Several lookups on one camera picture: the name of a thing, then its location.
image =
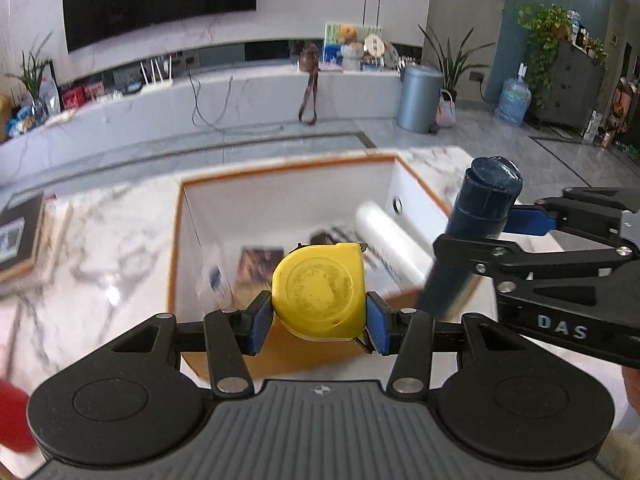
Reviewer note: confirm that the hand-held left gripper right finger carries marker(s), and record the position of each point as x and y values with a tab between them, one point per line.
377	327

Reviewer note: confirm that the red round object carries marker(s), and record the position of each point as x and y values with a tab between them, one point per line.
12	415

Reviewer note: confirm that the blue snack packets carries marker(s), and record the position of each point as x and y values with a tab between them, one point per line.
21	122

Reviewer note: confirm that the glass plate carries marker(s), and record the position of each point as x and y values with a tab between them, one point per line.
392	55

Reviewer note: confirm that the dark printed packet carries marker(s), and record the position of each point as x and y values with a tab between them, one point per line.
257	265

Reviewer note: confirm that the white plastic roll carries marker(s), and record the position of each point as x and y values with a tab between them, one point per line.
390	240

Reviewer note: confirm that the pink patterned box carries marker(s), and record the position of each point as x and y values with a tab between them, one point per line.
95	92

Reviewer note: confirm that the colourful picture board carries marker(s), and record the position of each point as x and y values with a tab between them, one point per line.
331	52

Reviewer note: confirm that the aloe plant in glass vase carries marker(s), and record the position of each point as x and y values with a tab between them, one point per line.
32	75

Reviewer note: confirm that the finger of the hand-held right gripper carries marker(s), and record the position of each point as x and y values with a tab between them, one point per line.
460	247
530	220

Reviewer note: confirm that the long-leaf potted plant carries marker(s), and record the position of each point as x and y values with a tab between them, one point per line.
452	65

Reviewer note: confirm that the grey trash can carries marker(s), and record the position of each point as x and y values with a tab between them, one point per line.
419	100

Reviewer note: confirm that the red box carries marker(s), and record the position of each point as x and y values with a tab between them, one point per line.
72	98

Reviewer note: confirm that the green pothos plant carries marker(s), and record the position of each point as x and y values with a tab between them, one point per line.
542	30

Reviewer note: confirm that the white marble TV console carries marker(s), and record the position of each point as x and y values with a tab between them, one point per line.
150	120

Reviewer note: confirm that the grey cabinet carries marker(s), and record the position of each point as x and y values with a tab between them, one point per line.
575	90

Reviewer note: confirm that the white storage box orange rim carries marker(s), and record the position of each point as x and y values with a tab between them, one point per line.
300	195

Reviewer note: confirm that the blue water jug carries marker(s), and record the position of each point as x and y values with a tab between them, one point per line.
514	100

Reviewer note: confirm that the yellow tape measure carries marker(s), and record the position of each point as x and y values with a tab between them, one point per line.
315	290

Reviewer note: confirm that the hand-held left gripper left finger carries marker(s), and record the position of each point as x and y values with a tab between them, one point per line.
257	325

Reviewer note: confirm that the white ribbed jar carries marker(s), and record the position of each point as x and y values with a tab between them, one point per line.
352	57

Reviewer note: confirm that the person's right forearm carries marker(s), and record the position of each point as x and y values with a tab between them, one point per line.
632	390

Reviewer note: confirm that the dark blue cylinder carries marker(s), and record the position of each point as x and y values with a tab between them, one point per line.
480	210

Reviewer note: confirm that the pink woven basket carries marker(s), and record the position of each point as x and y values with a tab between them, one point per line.
446	110

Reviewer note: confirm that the round white paper fan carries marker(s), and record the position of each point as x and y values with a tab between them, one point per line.
373	45

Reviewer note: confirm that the white router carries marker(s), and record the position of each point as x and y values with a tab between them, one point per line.
157	87

